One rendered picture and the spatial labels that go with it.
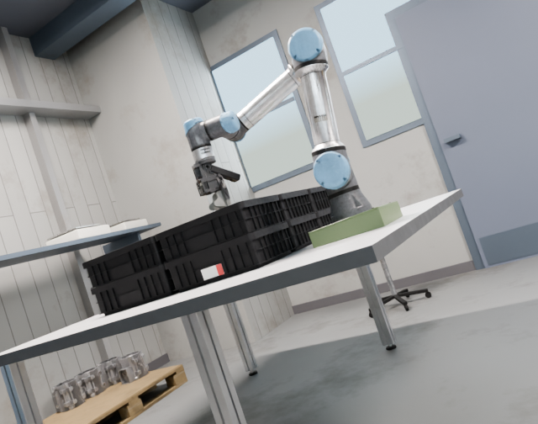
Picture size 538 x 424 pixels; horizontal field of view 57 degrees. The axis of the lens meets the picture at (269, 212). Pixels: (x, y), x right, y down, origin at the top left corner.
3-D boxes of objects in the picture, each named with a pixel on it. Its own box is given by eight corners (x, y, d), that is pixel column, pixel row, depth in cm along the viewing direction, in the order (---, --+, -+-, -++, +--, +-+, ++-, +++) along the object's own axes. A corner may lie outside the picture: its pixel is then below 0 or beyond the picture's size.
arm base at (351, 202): (379, 207, 180) (369, 181, 181) (362, 212, 168) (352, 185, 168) (344, 219, 188) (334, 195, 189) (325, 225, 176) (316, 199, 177)
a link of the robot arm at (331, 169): (356, 186, 172) (324, 34, 174) (352, 183, 157) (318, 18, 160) (322, 193, 175) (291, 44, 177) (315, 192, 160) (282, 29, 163)
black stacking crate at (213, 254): (298, 251, 189) (287, 220, 190) (262, 267, 163) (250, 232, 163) (216, 277, 208) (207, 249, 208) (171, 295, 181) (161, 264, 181)
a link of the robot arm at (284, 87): (317, 42, 186) (221, 128, 195) (313, 32, 175) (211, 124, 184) (337, 65, 184) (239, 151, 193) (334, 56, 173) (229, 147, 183)
